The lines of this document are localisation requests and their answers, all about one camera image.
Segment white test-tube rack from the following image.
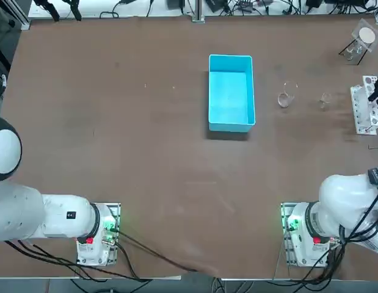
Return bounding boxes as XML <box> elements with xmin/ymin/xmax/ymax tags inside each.
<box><xmin>350</xmin><ymin>75</ymin><xmax>378</xmax><ymax>135</ymax></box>

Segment small glass beaker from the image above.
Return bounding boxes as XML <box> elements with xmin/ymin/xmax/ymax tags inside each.
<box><xmin>318</xmin><ymin>92</ymin><xmax>332</xmax><ymax>110</ymax></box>

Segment large glass beaker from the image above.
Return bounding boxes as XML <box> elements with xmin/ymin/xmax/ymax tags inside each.
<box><xmin>277</xmin><ymin>80</ymin><xmax>299</xmax><ymax>109</ymax></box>

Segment blue plastic bin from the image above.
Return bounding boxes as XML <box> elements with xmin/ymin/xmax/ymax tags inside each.
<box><xmin>208</xmin><ymin>54</ymin><xmax>257</xmax><ymax>133</ymax></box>

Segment black electronics box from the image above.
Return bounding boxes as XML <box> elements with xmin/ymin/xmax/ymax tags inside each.
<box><xmin>205</xmin><ymin>0</ymin><xmax>229</xmax><ymax>13</ymax></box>

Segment black stand leg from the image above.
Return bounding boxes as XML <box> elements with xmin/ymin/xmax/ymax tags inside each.
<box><xmin>34</xmin><ymin>0</ymin><xmax>60</xmax><ymax>22</ymax></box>
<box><xmin>62</xmin><ymin>0</ymin><xmax>82</xmax><ymax>21</ymax></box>

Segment black base cable bundle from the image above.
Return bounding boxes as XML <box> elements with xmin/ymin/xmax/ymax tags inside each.
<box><xmin>272</xmin><ymin>237</ymin><xmax>378</xmax><ymax>286</ymax></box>
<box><xmin>4</xmin><ymin>239</ymin><xmax>153</xmax><ymax>282</ymax></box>

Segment aluminium frame post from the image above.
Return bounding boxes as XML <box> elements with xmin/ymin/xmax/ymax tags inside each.
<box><xmin>191</xmin><ymin>0</ymin><xmax>206</xmax><ymax>24</ymax></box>

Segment black base power cable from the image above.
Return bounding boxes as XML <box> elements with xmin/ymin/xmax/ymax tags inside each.
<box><xmin>114</xmin><ymin>230</ymin><xmax>220</xmax><ymax>277</ymax></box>

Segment aluminium frame rail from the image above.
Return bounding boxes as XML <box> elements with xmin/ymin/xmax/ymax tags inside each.
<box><xmin>2</xmin><ymin>0</ymin><xmax>31</xmax><ymax>31</ymax></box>

